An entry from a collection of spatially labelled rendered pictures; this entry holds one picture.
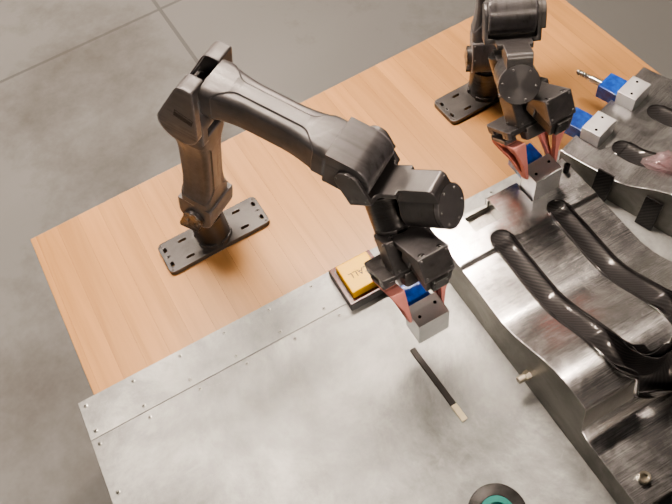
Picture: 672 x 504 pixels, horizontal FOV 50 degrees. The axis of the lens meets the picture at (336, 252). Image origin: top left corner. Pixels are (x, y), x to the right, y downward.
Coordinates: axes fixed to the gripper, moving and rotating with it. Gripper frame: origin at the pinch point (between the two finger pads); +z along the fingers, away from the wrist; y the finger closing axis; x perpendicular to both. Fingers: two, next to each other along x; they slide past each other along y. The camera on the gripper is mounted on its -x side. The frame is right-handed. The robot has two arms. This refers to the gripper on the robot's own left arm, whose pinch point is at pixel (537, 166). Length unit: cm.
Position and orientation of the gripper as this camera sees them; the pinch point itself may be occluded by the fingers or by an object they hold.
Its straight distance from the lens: 119.9
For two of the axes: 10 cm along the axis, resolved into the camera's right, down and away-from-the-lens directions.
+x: -3.3, -3.5, 8.8
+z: 3.6, 8.1, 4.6
